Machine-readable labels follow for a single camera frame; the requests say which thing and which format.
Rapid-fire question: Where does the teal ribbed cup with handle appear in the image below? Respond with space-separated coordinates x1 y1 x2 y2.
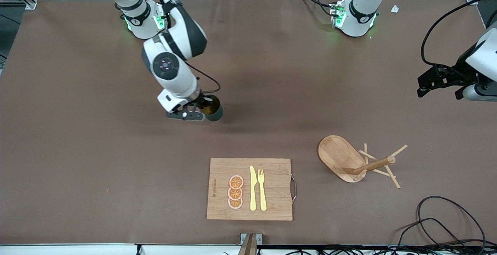
203 94 224 123

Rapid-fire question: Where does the wooden cup rack with pegs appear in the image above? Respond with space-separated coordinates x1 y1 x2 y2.
318 135 408 189

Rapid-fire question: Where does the yellow plastic knife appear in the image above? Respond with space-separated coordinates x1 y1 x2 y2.
250 165 257 212

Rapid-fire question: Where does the brown table cover mat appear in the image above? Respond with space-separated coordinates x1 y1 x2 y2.
0 0 497 246

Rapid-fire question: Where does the yellow plastic fork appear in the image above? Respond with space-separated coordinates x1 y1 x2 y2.
257 169 268 212

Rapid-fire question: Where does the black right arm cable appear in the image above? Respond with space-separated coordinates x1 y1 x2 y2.
184 61 222 94

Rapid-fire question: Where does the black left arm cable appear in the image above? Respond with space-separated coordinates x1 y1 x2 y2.
421 0 497 78

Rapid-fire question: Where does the bamboo cutting board, metal handle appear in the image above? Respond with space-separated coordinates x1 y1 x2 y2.
206 158 297 221

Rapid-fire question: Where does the black cable at arm base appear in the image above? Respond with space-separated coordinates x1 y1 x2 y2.
297 0 337 17

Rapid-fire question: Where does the black looped cable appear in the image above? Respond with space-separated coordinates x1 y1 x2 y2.
417 196 487 250
395 218 472 250

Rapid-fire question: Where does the metal mount bracket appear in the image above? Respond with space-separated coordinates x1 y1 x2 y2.
238 232 263 255

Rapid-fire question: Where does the white table edge rail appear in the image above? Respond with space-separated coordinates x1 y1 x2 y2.
0 243 242 255

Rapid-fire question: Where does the black cable bundle under table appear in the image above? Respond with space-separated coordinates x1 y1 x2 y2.
223 245 497 255

